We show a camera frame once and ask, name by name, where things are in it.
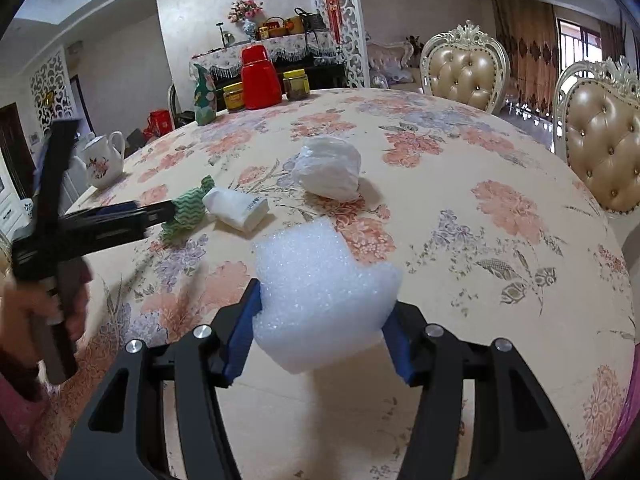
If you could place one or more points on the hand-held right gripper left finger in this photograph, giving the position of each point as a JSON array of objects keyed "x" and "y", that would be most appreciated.
[{"x": 240, "y": 340}]

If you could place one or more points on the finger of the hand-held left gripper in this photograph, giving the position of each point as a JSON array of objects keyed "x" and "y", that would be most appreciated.
[{"x": 115, "y": 222}]

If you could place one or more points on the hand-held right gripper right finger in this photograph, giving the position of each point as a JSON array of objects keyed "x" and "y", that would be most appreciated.
[{"x": 400, "y": 350}]

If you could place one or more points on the green wavy patterned cloth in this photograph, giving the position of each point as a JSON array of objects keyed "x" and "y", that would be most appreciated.
[{"x": 192, "y": 205}]

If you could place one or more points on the white foam piece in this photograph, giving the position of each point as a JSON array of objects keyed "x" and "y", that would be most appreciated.
[{"x": 320, "y": 285}]

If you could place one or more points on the person's left hand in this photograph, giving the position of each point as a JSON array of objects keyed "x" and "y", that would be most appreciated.
[{"x": 25, "y": 315}]

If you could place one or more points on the white floral teapot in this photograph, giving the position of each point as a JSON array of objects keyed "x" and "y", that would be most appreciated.
[{"x": 102, "y": 165}]

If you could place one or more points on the red gift bag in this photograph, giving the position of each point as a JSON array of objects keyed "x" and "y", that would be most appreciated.
[{"x": 159, "y": 125}]

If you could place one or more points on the white printed packet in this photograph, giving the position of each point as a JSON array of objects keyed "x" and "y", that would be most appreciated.
[{"x": 235, "y": 207}]

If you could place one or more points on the floral tablecloth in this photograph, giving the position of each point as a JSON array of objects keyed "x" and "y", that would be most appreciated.
[{"x": 450, "y": 210}]

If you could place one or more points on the green patterned bottle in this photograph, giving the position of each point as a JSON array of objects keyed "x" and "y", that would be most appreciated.
[{"x": 205, "y": 97}]

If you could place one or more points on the yellow label glass jar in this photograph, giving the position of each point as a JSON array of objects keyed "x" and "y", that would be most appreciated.
[{"x": 234, "y": 99}]

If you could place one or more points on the person's pink clothing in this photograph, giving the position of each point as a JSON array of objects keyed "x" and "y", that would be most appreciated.
[{"x": 22, "y": 425}]

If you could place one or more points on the crumpled white plastic bag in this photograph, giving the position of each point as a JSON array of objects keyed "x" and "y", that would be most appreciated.
[{"x": 327, "y": 167}]

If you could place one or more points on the red thermos jug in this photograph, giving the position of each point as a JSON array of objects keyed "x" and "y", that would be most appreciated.
[{"x": 261, "y": 80}]

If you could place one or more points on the dark contents glass jar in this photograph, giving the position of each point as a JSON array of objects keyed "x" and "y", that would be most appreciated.
[{"x": 295, "y": 86}]

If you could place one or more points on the pink flowers in vase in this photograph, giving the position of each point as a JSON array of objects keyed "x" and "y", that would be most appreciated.
[{"x": 246, "y": 10}]

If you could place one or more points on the lace piano cover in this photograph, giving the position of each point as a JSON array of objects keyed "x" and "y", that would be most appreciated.
[{"x": 300, "y": 45}]

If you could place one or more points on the black piano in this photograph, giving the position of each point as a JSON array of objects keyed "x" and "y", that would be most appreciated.
[{"x": 325, "y": 75}]

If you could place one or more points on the tan woven basket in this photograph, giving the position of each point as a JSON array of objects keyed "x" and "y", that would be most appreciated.
[{"x": 294, "y": 25}]

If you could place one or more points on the black handbag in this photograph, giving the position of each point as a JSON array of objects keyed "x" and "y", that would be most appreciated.
[{"x": 312, "y": 20}]

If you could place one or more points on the beige tufted dining chair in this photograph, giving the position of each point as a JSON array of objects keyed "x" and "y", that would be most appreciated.
[
  {"x": 467, "y": 72},
  {"x": 607, "y": 145}
]

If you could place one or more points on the white ornate sofa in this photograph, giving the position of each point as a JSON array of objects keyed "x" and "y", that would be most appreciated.
[{"x": 392, "y": 57}]

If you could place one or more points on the white lattice screen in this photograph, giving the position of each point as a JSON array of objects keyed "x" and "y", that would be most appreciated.
[{"x": 357, "y": 35}]

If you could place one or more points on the brown patterned curtain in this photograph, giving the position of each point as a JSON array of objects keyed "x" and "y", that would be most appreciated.
[{"x": 525, "y": 50}]

